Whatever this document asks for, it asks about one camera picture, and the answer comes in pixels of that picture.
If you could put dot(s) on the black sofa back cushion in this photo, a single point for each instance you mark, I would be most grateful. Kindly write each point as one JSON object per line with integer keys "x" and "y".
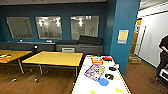
{"x": 90, "y": 40}

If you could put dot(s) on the white paper sign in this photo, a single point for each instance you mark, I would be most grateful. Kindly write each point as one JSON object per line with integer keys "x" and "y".
{"x": 68, "y": 50}

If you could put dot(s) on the interior glass window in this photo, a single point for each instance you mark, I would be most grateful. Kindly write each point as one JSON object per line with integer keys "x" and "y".
{"x": 48, "y": 28}
{"x": 20, "y": 28}
{"x": 85, "y": 28}

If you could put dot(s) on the flat red box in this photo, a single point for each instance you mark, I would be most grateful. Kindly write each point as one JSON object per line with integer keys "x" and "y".
{"x": 107, "y": 58}

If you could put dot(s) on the colourful board game box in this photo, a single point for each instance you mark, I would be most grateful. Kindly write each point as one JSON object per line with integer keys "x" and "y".
{"x": 94, "y": 72}

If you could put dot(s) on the long yellow wooden table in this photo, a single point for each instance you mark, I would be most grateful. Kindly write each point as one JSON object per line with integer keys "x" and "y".
{"x": 15, "y": 55}
{"x": 53, "y": 58}

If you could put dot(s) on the yellow air hockey table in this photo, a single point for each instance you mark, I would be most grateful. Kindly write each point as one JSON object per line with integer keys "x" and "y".
{"x": 100, "y": 87}

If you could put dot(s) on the brown wooden door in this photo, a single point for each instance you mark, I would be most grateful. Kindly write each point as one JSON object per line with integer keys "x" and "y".
{"x": 133, "y": 36}

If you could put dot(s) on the brown cardboard box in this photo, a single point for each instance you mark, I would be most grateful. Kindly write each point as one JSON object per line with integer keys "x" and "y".
{"x": 134, "y": 58}

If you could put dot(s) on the dark grey low sofa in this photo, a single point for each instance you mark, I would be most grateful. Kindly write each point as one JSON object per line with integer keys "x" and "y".
{"x": 20, "y": 46}

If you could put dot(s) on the person in black top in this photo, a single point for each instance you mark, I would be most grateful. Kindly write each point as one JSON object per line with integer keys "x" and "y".
{"x": 164, "y": 53}

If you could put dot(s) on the small orange toy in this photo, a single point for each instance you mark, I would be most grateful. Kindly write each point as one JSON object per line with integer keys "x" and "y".
{"x": 4, "y": 58}

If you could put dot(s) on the grey wall sofa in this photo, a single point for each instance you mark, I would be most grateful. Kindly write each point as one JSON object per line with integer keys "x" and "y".
{"x": 83, "y": 49}

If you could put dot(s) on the pale yellow wall sign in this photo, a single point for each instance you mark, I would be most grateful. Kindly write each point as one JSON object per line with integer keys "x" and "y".
{"x": 123, "y": 36}

